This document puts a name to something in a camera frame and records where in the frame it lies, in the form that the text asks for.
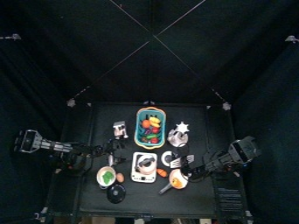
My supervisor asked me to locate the silver toy kettle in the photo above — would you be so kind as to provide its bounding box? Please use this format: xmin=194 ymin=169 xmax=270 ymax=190
xmin=135 ymin=155 xmax=157 ymax=176

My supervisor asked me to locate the grey slotted toy spatula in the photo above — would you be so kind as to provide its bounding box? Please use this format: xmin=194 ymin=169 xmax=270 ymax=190
xmin=170 ymin=154 xmax=196 ymax=169

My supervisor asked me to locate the toy frying pan with egg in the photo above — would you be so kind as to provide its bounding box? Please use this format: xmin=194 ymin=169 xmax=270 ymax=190
xmin=158 ymin=168 xmax=192 ymax=195

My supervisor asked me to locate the silver toy toaster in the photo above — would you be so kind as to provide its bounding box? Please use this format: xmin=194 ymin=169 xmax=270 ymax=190
xmin=113 ymin=120 xmax=130 ymax=140

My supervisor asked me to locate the cream saucepan with green lettuce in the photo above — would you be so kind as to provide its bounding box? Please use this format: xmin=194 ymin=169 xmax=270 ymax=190
xmin=97 ymin=154 xmax=118 ymax=190

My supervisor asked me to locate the orange toy carrot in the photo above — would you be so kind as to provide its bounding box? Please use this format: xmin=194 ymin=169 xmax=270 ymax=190
xmin=155 ymin=168 xmax=170 ymax=179

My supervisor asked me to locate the white star-shaped juicer top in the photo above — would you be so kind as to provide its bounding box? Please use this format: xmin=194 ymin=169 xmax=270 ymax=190
xmin=174 ymin=121 xmax=192 ymax=135

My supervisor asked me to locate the teal basket with orange rim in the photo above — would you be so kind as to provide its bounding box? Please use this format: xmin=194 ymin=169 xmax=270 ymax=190
xmin=134 ymin=106 xmax=169 ymax=151

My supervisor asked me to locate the black round bowl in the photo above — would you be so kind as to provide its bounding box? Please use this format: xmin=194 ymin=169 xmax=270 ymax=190
xmin=107 ymin=183 xmax=127 ymax=205

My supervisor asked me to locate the yellow toy banana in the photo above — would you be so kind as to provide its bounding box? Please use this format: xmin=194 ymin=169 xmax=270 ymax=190
xmin=149 ymin=116 xmax=163 ymax=128

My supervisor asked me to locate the black panel with white print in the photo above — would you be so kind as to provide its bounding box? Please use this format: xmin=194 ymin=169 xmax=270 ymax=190
xmin=214 ymin=178 xmax=249 ymax=219

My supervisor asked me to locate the white ring black disc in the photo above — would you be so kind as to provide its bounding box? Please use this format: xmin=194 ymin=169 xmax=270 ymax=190
xmin=161 ymin=150 xmax=175 ymax=168

